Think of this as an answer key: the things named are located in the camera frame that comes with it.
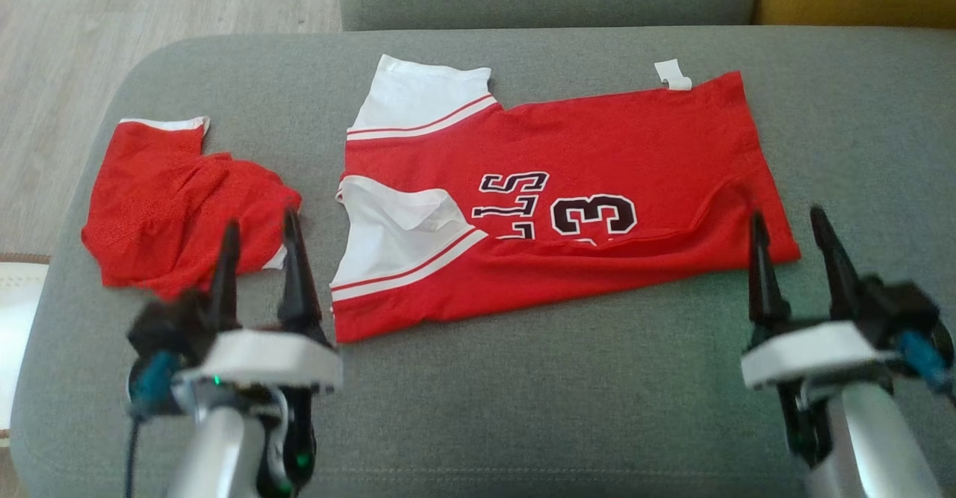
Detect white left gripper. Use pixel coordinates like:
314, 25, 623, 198
170, 207, 344, 396

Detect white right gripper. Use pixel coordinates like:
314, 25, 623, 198
739, 205, 901, 391

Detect red mesh shorts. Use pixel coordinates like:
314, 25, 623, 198
80, 116, 303, 302

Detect red basketball jersey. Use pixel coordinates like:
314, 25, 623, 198
329, 53, 802, 344

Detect white laundry basket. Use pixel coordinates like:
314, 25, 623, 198
0, 254, 51, 443

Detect grey sofa seat cushion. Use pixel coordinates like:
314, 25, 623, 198
9, 25, 956, 498

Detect left cable with blue plug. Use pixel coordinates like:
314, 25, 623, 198
125, 349, 181, 498

